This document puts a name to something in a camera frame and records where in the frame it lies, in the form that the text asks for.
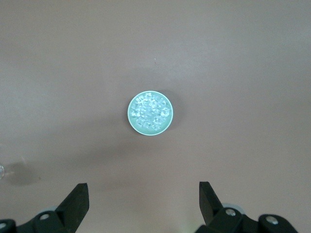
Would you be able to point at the brown table cover mat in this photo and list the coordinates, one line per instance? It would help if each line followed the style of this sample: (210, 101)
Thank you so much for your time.
(218, 72)

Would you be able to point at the clear ice cubes pile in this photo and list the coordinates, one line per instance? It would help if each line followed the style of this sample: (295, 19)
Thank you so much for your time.
(150, 111)

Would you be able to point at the pale green ceramic bowl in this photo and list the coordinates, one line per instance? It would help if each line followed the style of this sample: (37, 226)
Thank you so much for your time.
(150, 131)

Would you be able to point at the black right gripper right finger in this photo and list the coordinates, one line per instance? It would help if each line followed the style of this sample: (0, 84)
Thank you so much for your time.
(213, 208)

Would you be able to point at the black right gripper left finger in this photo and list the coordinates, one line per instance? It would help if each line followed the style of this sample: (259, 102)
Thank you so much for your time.
(73, 208)

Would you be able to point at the clear stemmed wine glass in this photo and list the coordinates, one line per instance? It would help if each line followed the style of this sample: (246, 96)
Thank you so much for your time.
(1, 171)

